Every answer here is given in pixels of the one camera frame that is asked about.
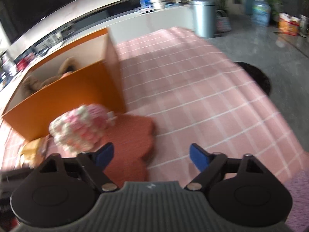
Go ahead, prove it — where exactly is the white pink fluffy toy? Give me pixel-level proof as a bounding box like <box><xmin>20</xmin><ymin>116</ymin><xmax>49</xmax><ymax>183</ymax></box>
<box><xmin>49</xmin><ymin>104</ymin><xmax>116</xmax><ymax>154</ymax></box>

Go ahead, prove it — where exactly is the red brown sponge piece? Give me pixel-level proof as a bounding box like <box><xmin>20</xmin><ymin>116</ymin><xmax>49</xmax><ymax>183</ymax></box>
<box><xmin>102</xmin><ymin>114</ymin><xmax>155</xmax><ymax>188</ymax></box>

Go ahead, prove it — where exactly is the pink peach toy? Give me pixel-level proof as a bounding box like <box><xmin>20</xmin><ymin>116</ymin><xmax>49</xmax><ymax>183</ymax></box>
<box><xmin>61</xmin><ymin>72</ymin><xmax>72</xmax><ymax>78</ymax></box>

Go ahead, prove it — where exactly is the brown plush rabbit toy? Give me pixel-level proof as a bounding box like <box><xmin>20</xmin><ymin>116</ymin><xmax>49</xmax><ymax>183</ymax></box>
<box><xmin>21</xmin><ymin>57</ymin><xmax>81</xmax><ymax>98</ymax></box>

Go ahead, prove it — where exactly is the pink checkered tablecloth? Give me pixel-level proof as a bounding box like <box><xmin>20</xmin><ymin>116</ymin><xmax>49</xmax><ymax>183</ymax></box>
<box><xmin>1</xmin><ymin>27</ymin><xmax>308</xmax><ymax>186</ymax></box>

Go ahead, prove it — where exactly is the orange cardboard box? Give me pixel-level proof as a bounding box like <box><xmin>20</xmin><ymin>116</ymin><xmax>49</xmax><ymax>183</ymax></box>
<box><xmin>2</xmin><ymin>28</ymin><xmax>127</xmax><ymax>141</ymax></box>

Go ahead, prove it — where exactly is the purple fluffy rug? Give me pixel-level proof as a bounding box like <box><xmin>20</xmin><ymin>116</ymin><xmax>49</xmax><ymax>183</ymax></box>
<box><xmin>284</xmin><ymin>171</ymin><xmax>309</xmax><ymax>231</ymax></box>

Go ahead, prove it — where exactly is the black round stool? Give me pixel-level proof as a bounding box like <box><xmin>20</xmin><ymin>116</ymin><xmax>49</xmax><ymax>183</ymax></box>
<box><xmin>235</xmin><ymin>61</ymin><xmax>272</xmax><ymax>96</ymax></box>

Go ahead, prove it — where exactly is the red box on cabinet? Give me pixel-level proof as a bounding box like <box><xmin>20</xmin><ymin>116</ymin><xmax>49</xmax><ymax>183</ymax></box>
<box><xmin>17</xmin><ymin>57</ymin><xmax>31</xmax><ymax>72</ymax></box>

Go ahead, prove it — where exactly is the green potted plant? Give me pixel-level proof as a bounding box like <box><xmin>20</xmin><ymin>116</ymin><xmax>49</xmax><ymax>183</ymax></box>
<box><xmin>205</xmin><ymin>0</ymin><xmax>242</xmax><ymax>34</ymax></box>

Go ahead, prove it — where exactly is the grey metal trash can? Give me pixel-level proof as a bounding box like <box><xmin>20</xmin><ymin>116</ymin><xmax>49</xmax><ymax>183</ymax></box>
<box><xmin>192</xmin><ymin>0</ymin><xmax>216</xmax><ymax>38</ymax></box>

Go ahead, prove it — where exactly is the orange gift bag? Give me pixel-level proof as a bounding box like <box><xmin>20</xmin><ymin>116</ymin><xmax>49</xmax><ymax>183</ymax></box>
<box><xmin>279</xmin><ymin>13</ymin><xmax>301</xmax><ymax>36</ymax></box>

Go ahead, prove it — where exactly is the blue water jug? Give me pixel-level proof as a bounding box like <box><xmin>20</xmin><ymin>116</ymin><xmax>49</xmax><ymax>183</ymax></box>
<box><xmin>251</xmin><ymin>0</ymin><xmax>271</xmax><ymax>27</ymax></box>

